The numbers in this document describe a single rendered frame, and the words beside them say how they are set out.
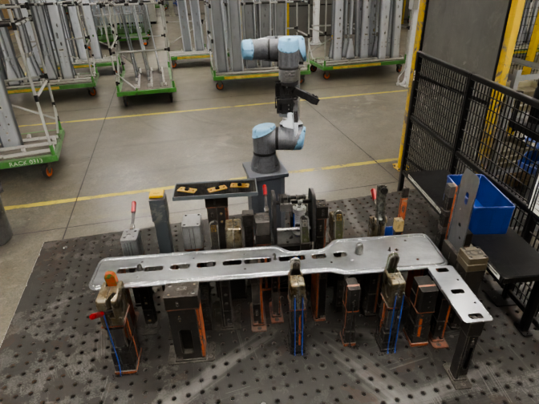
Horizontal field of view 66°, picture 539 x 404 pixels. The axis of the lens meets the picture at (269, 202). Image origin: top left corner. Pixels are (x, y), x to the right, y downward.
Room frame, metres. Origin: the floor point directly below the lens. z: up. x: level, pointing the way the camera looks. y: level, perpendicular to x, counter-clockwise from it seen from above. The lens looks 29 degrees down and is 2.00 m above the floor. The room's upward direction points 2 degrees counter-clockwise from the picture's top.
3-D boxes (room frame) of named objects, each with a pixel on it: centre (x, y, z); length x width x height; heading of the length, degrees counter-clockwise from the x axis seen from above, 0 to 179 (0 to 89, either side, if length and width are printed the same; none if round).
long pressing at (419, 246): (1.32, 0.00, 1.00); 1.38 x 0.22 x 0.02; 94
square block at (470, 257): (1.25, -0.76, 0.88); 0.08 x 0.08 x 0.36; 4
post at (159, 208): (1.62, 0.50, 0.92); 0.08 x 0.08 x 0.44; 4
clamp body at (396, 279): (1.15, -0.44, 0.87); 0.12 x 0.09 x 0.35; 4
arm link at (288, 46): (1.58, -0.09, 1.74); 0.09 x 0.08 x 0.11; 176
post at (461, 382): (0.99, -0.66, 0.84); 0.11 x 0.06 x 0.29; 4
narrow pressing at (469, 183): (1.37, -0.74, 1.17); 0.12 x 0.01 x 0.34; 4
